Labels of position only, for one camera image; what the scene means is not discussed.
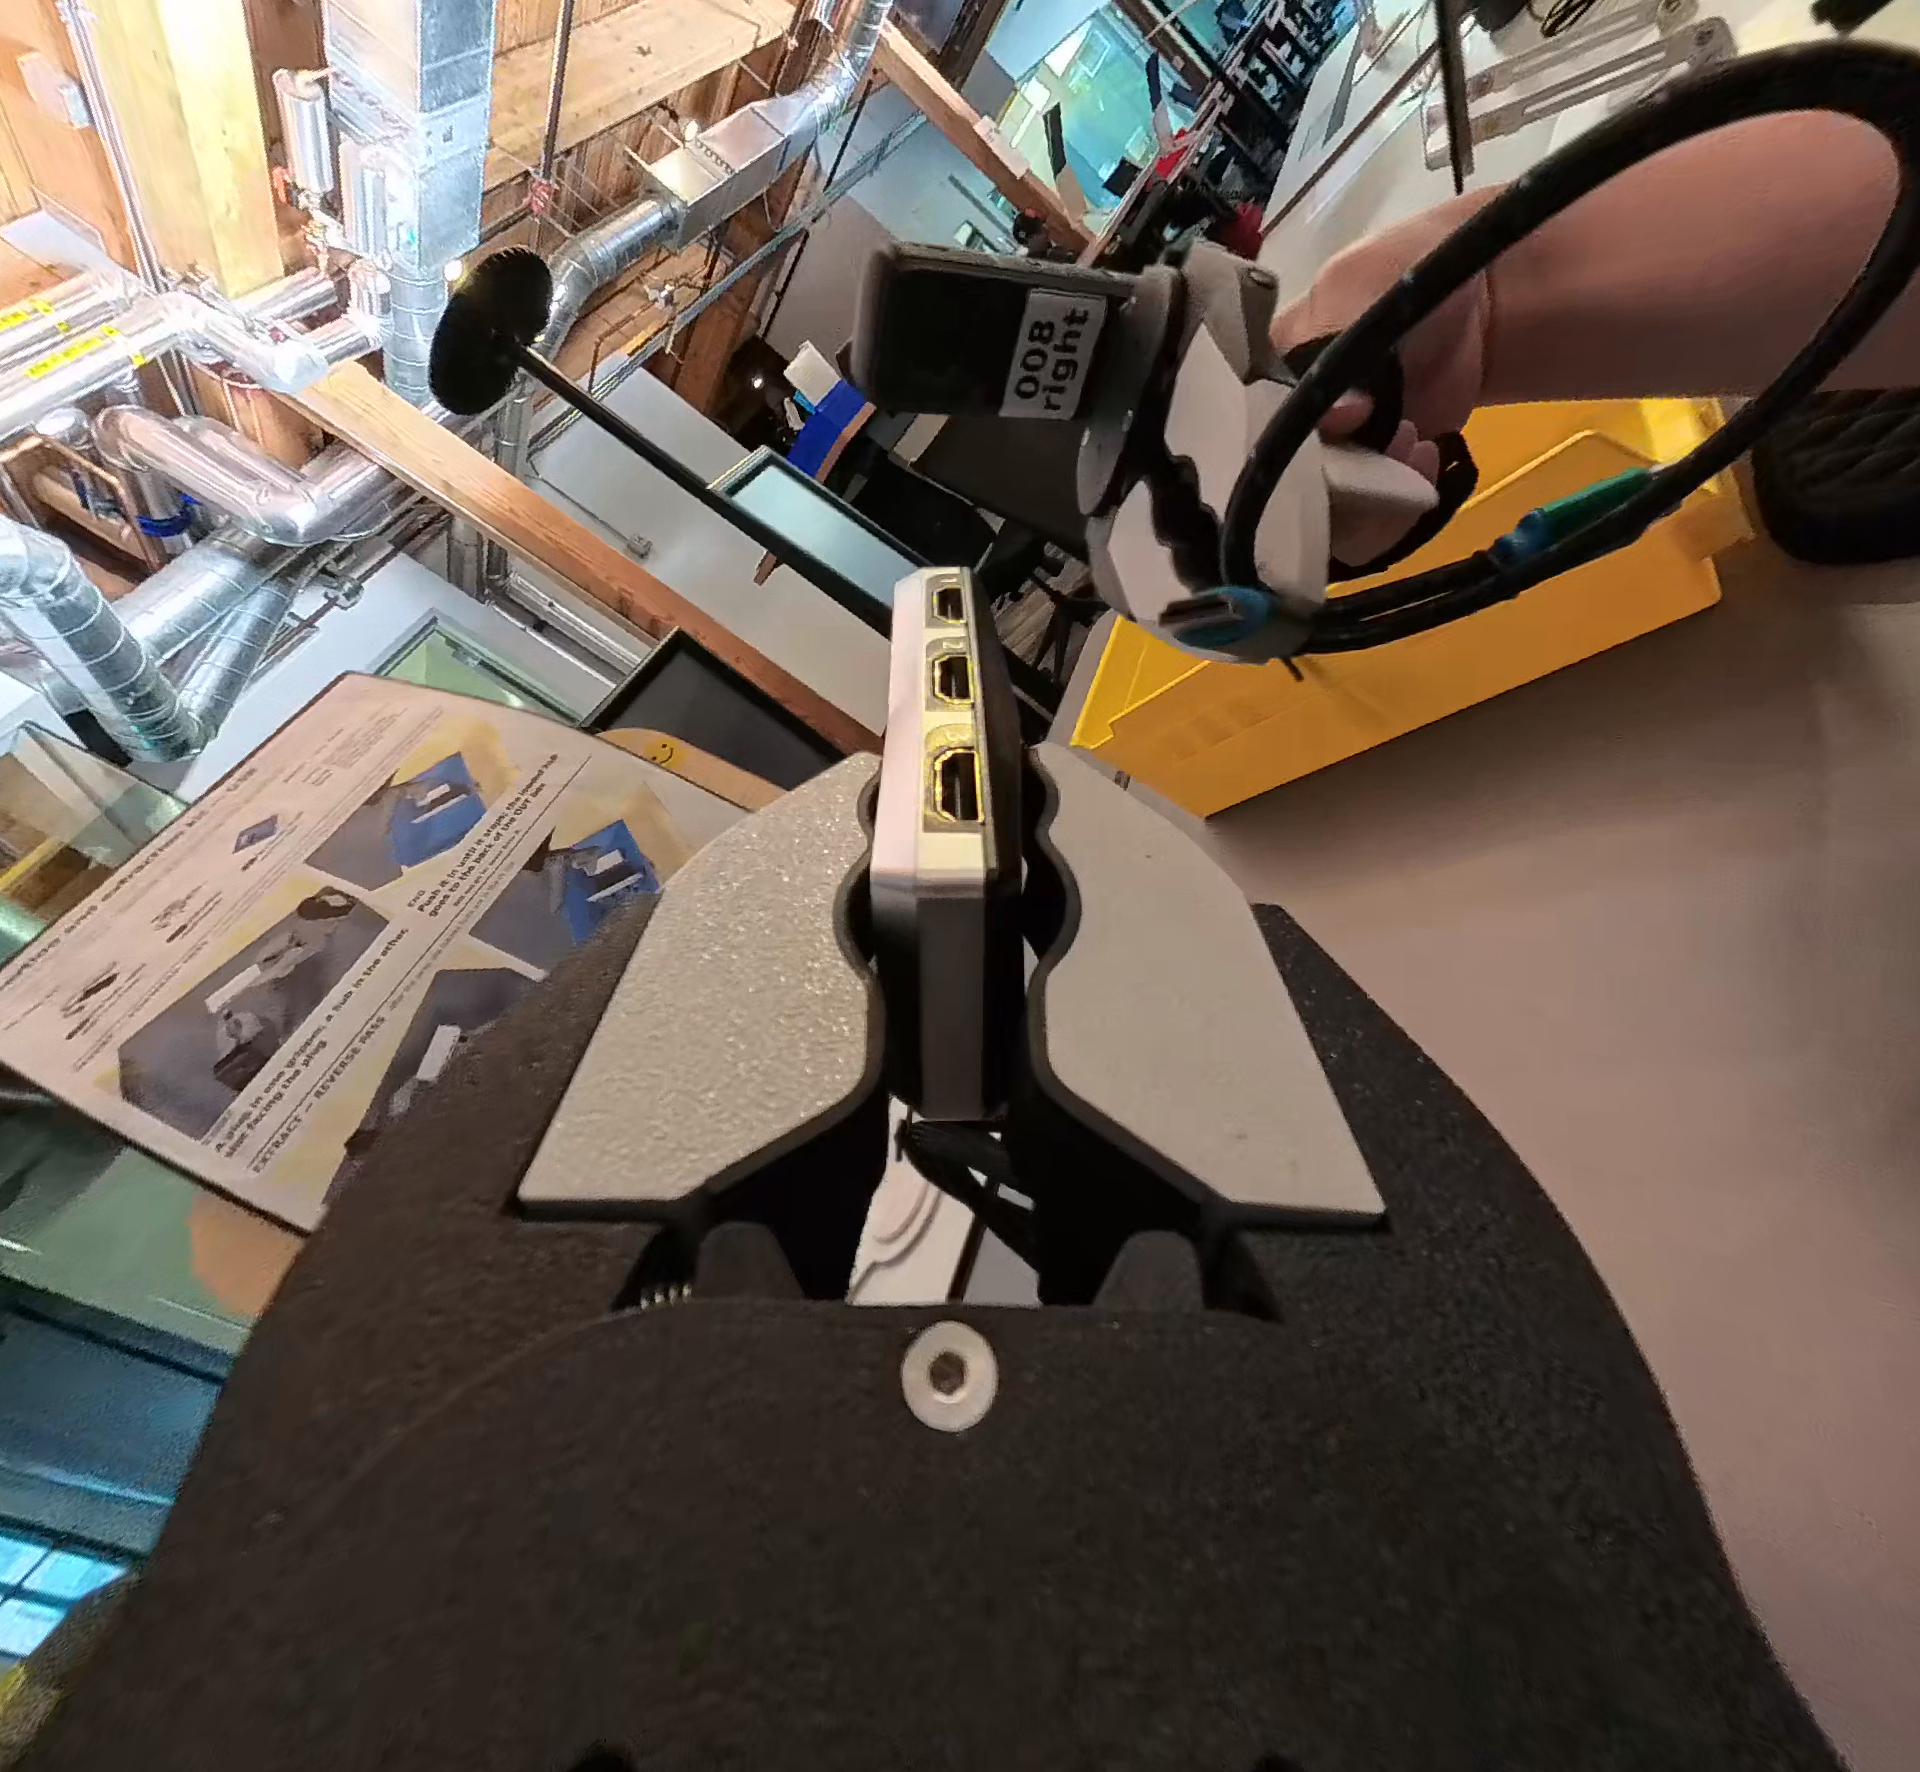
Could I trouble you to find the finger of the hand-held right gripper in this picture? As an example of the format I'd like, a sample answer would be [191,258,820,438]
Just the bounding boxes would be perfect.
[1081,447,1207,635]
[1156,326,1285,573]

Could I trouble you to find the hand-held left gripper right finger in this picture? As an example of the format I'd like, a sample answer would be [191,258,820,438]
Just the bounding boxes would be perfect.
[1012,742,1392,1231]

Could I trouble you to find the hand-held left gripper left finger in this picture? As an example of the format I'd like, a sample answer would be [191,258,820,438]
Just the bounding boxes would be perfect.
[517,749,895,1230]

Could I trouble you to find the yellow plastic bin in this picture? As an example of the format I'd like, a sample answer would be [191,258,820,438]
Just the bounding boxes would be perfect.
[1069,395,1777,823]

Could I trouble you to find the silver port hub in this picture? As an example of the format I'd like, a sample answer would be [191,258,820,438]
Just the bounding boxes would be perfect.
[862,563,1040,1134]

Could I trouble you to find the braided hdmi cable green plugs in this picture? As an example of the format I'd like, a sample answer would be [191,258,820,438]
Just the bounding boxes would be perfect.
[1163,45,1920,674]

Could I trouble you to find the person's right forearm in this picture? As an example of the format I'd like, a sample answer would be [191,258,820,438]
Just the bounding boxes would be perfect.
[1472,104,1920,414]

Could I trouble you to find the person's right hand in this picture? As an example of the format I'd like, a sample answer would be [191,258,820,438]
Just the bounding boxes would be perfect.
[1274,184,1508,460]

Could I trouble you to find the printed instruction sheet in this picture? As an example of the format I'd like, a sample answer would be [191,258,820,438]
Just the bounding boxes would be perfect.
[0,669,757,1238]

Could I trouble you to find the black round object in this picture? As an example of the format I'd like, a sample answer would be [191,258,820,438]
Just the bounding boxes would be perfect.
[1751,383,1920,568]

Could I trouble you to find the silver ventilation duct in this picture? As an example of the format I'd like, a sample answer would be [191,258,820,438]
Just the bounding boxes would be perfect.
[0,513,188,760]
[307,0,509,311]

